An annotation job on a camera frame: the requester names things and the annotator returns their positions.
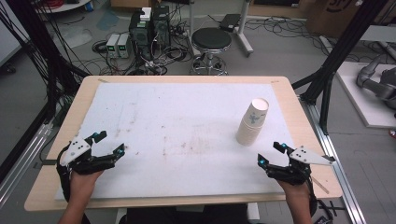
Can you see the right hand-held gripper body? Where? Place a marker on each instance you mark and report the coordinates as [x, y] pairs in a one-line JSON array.
[[306, 156]]

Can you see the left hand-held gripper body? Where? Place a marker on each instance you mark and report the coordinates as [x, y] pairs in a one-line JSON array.
[[74, 151]]

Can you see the stack of white paper cups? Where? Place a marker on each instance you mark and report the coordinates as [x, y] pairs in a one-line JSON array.
[[253, 121]]

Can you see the person's left hand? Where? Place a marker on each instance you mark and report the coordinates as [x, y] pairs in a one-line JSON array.
[[82, 185]]

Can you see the person's right hand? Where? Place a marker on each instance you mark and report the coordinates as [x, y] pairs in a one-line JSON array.
[[294, 190]]

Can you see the wooden table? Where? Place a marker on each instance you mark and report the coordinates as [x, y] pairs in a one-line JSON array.
[[314, 133]]

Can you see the black tape piece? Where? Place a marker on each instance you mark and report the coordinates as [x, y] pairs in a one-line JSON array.
[[46, 162], [332, 158]]

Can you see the thin wooden stick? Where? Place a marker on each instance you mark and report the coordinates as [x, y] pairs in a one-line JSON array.
[[322, 186]]

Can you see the white foam mat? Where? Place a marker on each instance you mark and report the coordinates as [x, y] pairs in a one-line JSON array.
[[186, 118]]

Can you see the white floor platform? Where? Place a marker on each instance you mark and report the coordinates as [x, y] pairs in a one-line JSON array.
[[358, 99]]

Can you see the grey bench power supply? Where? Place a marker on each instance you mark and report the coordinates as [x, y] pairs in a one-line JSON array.
[[112, 45], [124, 45]]

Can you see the person's dark clothing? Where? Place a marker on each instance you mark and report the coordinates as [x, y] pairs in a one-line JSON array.
[[186, 216]]

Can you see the black computer tower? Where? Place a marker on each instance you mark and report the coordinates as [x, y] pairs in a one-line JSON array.
[[140, 35], [161, 28]]

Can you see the white metal stand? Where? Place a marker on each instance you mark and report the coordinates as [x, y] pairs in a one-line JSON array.
[[244, 34]]

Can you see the black round stool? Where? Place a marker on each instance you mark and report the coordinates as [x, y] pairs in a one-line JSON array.
[[211, 39]]

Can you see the small white box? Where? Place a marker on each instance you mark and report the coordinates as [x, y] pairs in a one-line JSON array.
[[145, 14]]

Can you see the white round table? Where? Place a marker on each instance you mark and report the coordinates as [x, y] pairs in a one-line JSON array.
[[67, 6]]

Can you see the black flat device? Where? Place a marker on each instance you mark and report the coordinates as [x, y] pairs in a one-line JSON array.
[[230, 21]]

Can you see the cardboard box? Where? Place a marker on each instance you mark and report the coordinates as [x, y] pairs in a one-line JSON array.
[[333, 17]]

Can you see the aluminium floor rail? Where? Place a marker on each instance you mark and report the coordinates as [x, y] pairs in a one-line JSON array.
[[339, 174], [21, 165]]

